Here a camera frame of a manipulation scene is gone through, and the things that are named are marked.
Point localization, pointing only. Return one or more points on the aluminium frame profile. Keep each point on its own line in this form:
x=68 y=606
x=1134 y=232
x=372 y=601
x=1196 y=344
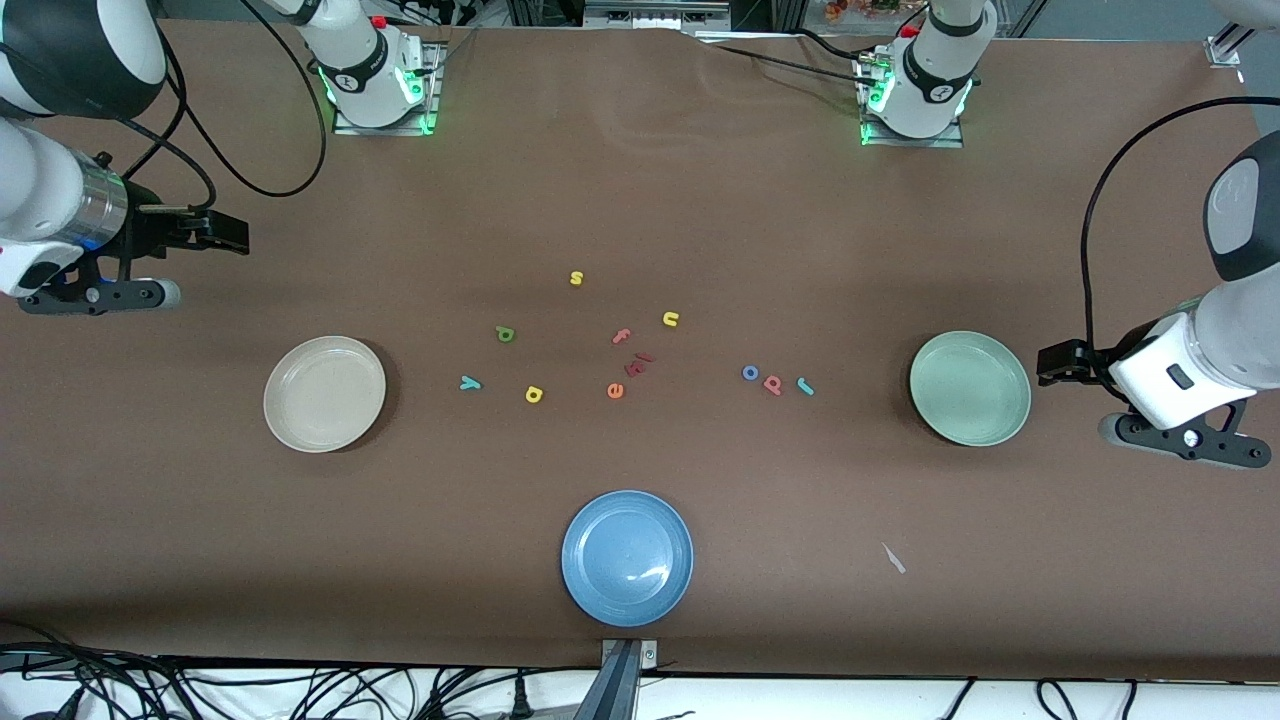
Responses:
x=1225 y=45

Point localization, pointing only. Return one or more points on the black power plug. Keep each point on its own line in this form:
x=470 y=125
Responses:
x=521 y=700

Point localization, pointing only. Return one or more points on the brown table cover sheet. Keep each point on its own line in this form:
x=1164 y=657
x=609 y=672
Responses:
x=640 y=200

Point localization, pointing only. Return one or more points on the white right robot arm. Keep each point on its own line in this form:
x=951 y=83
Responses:
x=40 y=190

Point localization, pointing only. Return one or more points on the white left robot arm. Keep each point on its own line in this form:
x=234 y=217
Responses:
x=1240 y=330

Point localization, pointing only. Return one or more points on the silver equipment box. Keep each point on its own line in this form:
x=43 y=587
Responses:
x=650 y=12

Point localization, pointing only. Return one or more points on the orange patterned object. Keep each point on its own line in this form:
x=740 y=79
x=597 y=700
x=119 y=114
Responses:
x=860 y=8

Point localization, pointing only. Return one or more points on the blue plate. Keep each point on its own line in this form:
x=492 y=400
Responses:
x=627 y=558

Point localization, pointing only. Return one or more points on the pale green plate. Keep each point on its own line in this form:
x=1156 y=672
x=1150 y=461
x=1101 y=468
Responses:
x=970 y=388

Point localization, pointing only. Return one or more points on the beige brown plate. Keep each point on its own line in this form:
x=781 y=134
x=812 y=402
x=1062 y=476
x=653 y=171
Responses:
x=325 y=394

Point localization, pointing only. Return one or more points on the silver metal bracket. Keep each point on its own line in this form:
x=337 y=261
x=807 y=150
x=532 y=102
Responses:
x=648 y=655

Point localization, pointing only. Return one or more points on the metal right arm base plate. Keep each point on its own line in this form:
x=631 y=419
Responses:
x=380 y=130

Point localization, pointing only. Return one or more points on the black camera pole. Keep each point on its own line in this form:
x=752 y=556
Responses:
x=612 y=690

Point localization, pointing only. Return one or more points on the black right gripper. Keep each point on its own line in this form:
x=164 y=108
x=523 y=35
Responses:
x=152 y=231

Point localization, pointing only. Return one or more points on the white paper scrap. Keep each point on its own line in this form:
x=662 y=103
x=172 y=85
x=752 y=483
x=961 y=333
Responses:
x=893 y=558

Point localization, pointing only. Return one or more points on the red letter p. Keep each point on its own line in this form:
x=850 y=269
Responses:
x=772 y=385

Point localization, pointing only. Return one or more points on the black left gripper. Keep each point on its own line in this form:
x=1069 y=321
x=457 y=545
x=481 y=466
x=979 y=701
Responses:
x=1078 y=361

